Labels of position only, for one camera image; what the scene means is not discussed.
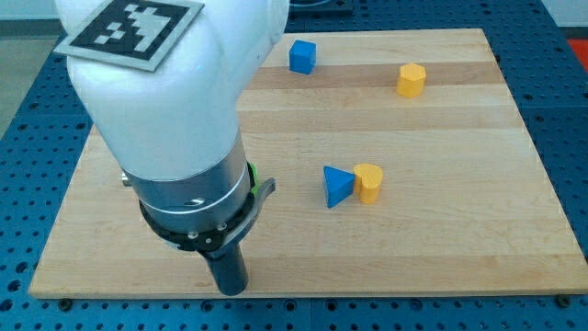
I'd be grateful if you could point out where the black white fiducial marker tag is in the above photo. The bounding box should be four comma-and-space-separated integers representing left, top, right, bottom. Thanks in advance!
55, 0, 204, 72

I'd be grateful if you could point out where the yellow heart block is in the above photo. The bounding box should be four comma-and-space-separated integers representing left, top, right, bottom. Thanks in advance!
353, 163, 383, 204

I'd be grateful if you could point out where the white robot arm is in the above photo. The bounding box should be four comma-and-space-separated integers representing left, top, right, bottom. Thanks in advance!
56, 0, 289, 295

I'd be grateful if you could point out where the blue triangle block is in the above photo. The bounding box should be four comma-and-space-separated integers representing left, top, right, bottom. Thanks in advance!
323, 165, 356, 208

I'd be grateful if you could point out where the yellow hexagon block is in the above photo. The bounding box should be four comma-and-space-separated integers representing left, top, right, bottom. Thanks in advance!
397, 63, 426, 97

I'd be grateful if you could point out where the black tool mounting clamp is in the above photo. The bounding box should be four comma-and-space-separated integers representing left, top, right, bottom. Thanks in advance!
139, 163, 277, 252

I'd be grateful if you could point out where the wooden board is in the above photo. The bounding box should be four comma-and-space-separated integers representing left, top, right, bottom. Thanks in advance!
28, 28, 588, 301

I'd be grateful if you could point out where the blue cube block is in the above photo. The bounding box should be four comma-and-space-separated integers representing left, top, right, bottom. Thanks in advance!
288, 40, 317, 74

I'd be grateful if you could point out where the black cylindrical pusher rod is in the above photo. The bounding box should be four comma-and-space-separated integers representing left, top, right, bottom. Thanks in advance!
201, 244, 249, 296

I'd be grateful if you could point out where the red object at edge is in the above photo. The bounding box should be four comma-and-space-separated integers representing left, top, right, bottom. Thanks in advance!
567, 39, 588, 71

